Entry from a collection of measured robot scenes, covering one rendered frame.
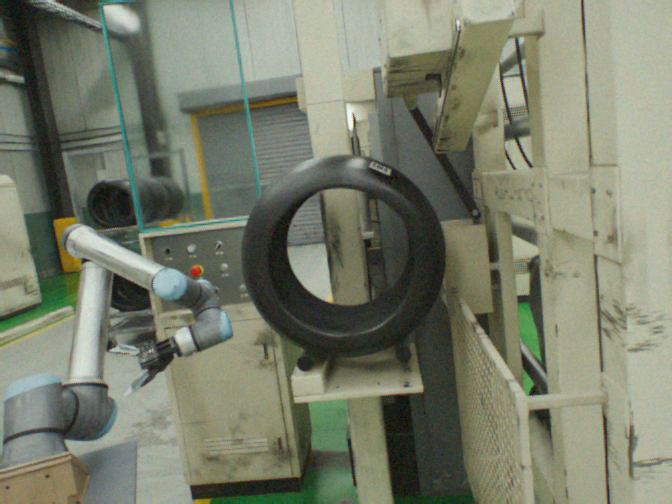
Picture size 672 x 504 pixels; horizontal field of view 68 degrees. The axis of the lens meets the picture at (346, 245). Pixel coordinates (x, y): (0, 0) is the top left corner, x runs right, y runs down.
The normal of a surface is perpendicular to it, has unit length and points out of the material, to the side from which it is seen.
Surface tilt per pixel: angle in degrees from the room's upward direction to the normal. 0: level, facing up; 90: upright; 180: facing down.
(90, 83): 90
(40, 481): 90
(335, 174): 79
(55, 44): 90
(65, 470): 90
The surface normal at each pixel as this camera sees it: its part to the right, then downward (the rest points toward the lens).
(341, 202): -0.07, 0.15
